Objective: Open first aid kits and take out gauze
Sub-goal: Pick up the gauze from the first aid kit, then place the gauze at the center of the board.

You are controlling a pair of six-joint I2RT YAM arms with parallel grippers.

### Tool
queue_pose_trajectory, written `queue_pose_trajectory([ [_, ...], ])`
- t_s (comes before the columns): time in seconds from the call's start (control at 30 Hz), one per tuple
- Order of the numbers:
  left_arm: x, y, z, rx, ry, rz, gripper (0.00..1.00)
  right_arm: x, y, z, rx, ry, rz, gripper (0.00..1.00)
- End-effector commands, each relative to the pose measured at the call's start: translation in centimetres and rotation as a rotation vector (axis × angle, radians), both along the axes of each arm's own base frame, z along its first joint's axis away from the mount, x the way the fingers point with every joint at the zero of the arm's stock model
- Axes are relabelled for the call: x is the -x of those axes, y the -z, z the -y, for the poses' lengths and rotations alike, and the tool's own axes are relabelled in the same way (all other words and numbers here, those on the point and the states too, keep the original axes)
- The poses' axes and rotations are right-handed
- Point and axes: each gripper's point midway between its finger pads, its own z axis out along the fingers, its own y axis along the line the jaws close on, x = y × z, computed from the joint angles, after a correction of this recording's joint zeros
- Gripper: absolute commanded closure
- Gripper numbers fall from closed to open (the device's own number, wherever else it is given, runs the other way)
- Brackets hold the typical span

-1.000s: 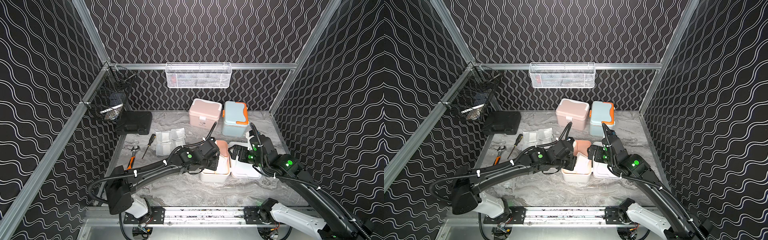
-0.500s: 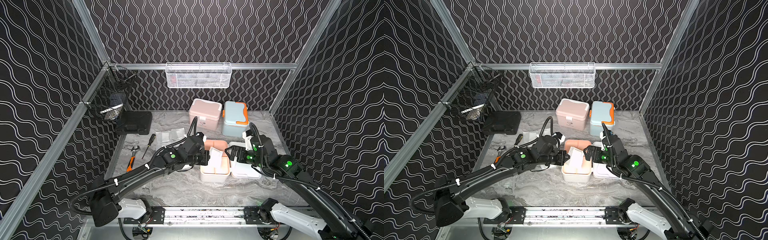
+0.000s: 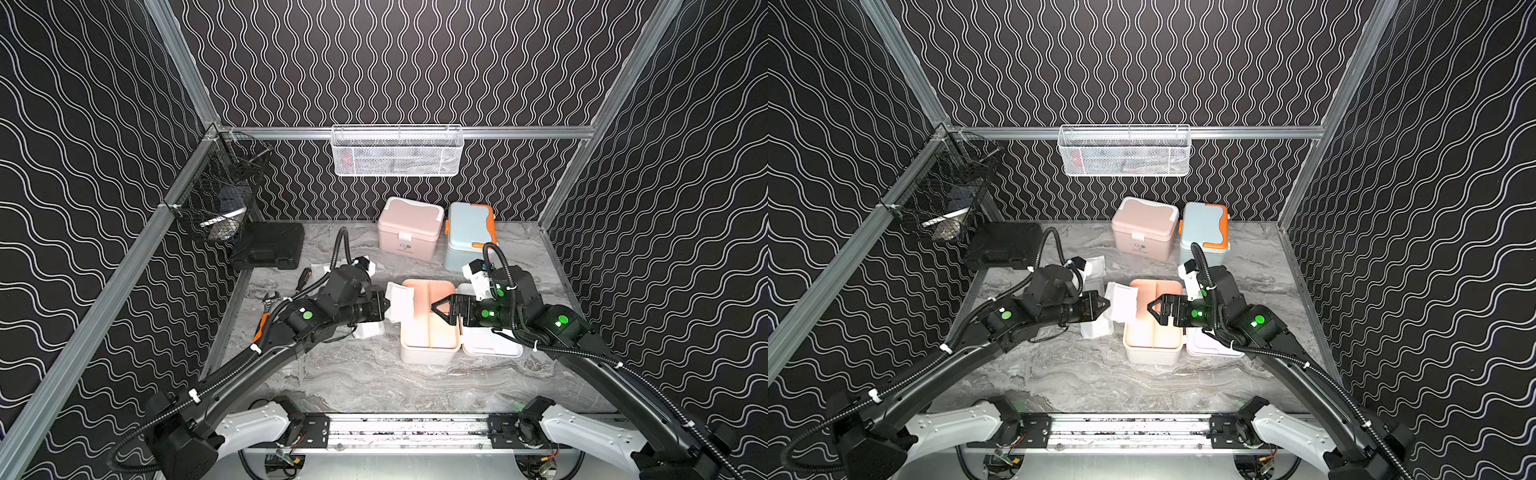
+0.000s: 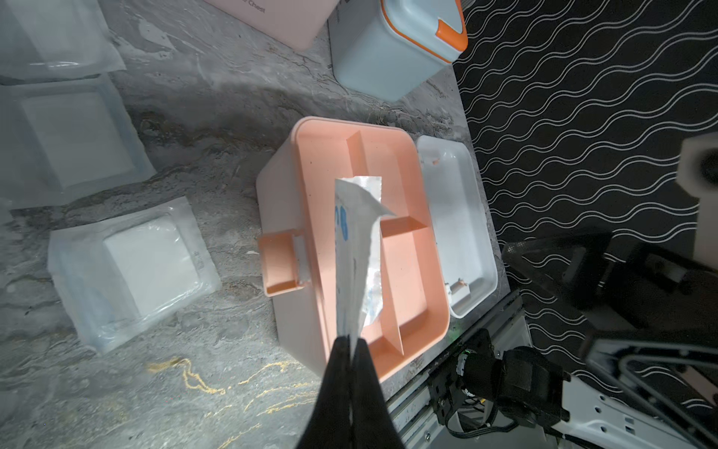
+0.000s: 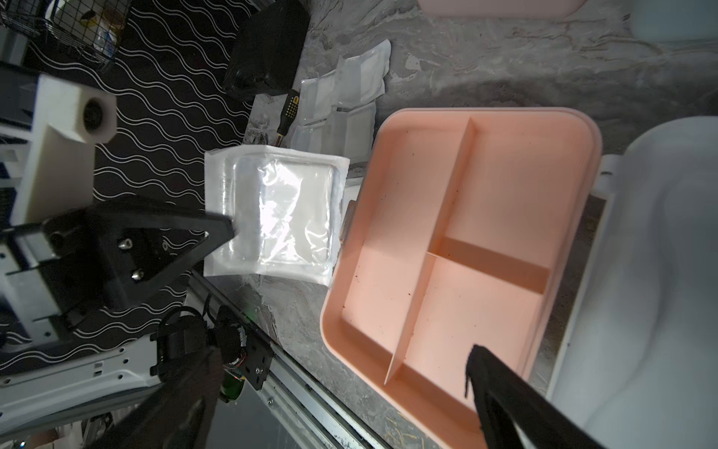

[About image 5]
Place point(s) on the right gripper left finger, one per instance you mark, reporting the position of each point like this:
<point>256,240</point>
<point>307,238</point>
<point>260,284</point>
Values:
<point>179,414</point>

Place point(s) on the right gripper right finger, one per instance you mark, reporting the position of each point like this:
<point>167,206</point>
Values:
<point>509,408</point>

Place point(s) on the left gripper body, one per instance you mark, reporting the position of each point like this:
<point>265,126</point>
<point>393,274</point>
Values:
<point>50,277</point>

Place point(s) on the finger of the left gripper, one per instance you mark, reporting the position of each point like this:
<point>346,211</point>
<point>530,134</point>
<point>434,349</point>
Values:
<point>128,236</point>

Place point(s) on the white gauze packet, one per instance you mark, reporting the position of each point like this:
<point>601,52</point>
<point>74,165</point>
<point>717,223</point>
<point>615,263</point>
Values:
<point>350,134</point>
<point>317,97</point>
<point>285,207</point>
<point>360,79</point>
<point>312,138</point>

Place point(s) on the white pink first aid box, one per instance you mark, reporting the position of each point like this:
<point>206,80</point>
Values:
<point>593,277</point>

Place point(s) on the blue orange first aid box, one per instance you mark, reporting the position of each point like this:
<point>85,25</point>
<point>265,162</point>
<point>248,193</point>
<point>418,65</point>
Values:
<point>660,21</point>

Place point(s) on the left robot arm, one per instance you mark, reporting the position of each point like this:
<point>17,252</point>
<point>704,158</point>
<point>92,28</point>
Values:
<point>39,382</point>

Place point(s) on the black yellow screwdriver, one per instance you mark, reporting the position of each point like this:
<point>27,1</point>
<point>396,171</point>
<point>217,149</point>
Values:
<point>287,116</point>

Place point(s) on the black plastic tool case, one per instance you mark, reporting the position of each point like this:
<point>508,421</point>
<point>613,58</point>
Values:
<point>267,51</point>

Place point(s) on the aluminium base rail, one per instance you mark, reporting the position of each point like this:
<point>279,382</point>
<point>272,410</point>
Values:
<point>313,415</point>

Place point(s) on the black wire wall basket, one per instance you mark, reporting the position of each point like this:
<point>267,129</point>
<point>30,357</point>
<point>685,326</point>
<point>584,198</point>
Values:
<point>87,31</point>

